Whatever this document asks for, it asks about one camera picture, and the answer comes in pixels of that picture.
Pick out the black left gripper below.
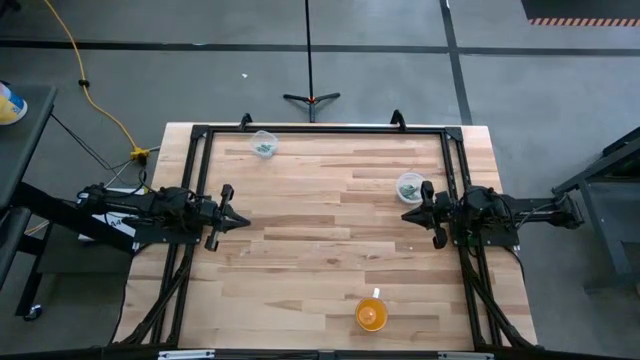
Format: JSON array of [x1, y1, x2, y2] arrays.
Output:
[[197, 183, 251, 252]]

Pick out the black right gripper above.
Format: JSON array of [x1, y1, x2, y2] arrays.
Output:
[[401, 180, 459, 250]]

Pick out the clear plastic cup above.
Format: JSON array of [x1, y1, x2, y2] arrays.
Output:
[[249, 129, 280, 160], [395, 172, 426, 205]]

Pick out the orange plastic cup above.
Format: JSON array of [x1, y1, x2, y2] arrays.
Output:
[[354, 297, 389, 333]]

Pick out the white printed sheet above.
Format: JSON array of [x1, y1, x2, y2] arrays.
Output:
[[77, 187, 139, 241]]

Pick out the black tripod stand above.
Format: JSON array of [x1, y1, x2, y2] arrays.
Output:
[[282, 0, 342, 124]]

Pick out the black cart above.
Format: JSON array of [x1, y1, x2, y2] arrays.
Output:
[[0, 84, 136, 321]]

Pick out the yellow blue white bag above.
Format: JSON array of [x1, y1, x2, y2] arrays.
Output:
[[0, 82, 29, 126]]

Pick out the black mat hazard stripe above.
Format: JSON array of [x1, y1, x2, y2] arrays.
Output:
[[520, 0, 640, 28]]

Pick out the black aluminium rig frame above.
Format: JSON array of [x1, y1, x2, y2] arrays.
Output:
[[112, 123, 539, 360]]

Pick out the silver metal bracket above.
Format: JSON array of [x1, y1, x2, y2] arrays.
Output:
[[437, 351, 495, 360], [157, 349, 216, 360]]

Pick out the thin black cable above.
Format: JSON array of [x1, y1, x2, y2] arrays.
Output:
[[49, 113, 119, 174]]

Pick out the yellow extension cable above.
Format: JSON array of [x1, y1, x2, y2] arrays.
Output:
[[42, 0, 139, 151]]

